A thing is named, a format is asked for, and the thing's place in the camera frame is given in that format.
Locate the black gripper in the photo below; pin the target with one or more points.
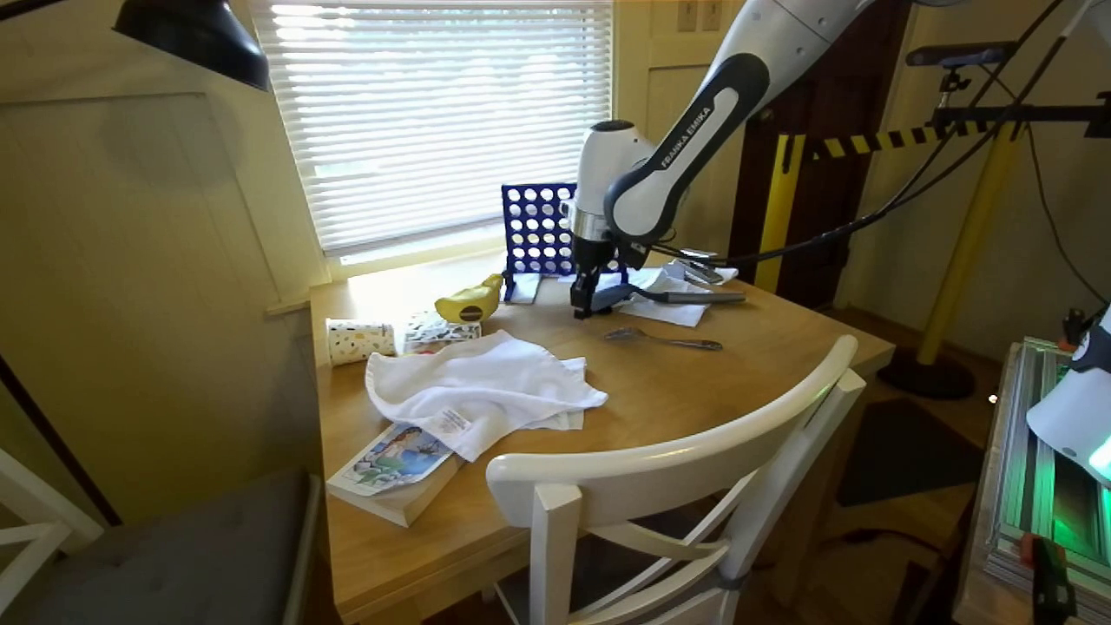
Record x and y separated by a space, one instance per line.
596 260

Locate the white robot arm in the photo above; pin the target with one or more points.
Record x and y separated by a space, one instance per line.
630 192

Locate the blue connect four grid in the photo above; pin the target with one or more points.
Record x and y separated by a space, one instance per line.
539 246

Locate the white paper sheets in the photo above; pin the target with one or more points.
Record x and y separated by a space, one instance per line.
668 280

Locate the yellow banana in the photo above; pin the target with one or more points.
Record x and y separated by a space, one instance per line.
471 304

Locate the white cloth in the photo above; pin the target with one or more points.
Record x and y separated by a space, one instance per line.
479 389

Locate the patterned small box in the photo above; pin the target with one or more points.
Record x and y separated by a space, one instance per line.
429 335

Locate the white dotted cup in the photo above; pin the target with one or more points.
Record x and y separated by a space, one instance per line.
360 338

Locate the white window blind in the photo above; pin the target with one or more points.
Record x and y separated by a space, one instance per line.
409 116

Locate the book with colourful cover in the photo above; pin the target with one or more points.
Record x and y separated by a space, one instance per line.
396 474

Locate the white wooden chair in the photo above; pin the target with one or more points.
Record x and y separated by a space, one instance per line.
695 510

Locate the black desk lamp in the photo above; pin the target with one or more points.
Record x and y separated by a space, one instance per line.
201 33

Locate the yellow black tripod stand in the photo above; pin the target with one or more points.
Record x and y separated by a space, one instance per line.
994 125

